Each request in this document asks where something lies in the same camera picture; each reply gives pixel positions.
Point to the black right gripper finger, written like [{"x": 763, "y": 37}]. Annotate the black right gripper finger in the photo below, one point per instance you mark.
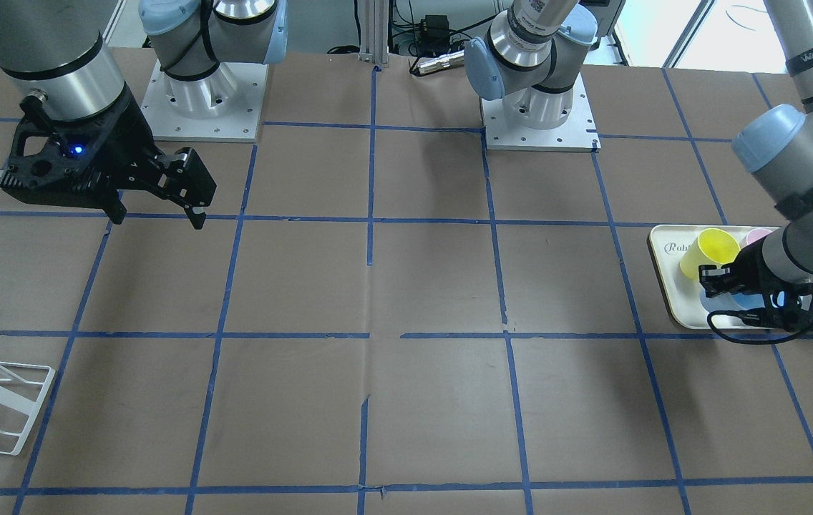
[
  {"x": 194, "y": 185},
  {"x": 111, "y": 204}
]

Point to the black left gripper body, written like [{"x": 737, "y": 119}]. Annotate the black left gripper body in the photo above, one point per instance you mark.
[{"x": 753, "y": 270}]

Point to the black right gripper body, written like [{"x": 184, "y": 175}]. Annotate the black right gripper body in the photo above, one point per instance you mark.
[{"x": 129, "y": 131}]

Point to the light blue plastic cup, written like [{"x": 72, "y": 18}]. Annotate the light blue plastic cup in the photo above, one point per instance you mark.
[{"x": 727, "y": 302}]

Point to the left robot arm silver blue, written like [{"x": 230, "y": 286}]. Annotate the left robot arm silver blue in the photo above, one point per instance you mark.
[{"x": 741, "y": 145}]

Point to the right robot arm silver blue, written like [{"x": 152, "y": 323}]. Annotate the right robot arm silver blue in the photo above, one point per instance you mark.
[{"x": 50, "y": 47}]

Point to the pink plastic cup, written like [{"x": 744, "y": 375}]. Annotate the pink plastic cup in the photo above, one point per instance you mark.
[{"x": 754, "y": 236}]

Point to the yellow plastic cup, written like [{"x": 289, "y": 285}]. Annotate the yellow plastic cup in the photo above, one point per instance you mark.
[{"x": 712, "y": 246}]

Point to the cream serving tray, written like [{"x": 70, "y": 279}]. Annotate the cream serving tray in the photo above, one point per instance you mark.
[{"x": 668, "y": 244}]

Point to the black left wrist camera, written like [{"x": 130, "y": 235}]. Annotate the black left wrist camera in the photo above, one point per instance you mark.
[{"x": 790, "y": 310}]

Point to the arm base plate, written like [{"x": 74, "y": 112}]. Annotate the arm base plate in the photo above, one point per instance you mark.
[
  {"x": 531, "y": 120},
  {"x": 223, "y": 107}
]

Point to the aluminium frame post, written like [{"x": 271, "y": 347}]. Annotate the aluminium frame post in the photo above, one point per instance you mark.
[{"x": 374, "y": 31}]

